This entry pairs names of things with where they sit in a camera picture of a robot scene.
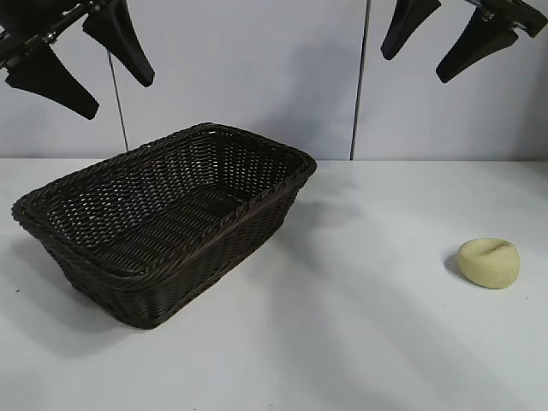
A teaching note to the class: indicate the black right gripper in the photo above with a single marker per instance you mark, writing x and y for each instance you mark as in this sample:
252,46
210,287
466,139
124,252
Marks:
514,15

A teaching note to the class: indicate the pale yellow egg yolk pastry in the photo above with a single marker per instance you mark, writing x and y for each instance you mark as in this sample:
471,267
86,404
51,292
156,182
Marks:
488,265

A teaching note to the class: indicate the dark brown wicker basket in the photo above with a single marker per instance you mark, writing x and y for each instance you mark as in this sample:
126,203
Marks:
162,222

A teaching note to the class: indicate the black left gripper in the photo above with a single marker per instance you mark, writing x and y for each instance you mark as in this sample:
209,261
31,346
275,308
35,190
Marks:
38,32

